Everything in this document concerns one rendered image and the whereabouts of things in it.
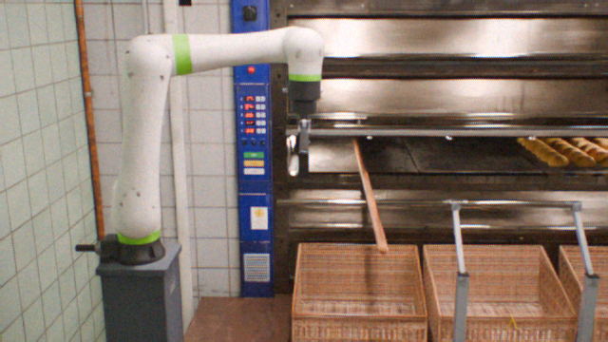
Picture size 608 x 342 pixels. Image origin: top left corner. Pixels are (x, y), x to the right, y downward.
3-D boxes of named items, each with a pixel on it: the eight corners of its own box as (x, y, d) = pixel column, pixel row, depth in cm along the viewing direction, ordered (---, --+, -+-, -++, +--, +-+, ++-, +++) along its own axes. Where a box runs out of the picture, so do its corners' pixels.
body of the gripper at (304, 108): (291, 97, 185) (291, 127, 187) (291, 101, 177) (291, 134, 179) (317, 97, 185) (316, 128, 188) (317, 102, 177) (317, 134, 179)
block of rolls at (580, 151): (514, 141, 362) (515, 131, 360) (599, 142, 361) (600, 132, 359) (549, 168, 303) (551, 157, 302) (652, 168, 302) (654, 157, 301)
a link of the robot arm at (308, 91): (324, 81, 175) (323, 77, 184) (282, 80, 175) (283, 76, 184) (324, 103, 177) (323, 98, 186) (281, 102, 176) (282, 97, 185)
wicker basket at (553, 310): (418, 297, 304) (421, 243, 297) (537, 298, 304) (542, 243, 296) (436, 351, 257) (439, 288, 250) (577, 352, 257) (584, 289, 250)
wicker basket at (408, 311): (297, 295, 306) (297, 241, 299) (415, 297, 304) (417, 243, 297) (289, 349, 259) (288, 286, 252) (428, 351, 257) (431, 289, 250)
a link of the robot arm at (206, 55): (194, 76, 178) (188, 35, 175) (190, 71, 189) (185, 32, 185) (318, 64, 187) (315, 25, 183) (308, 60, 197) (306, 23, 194)
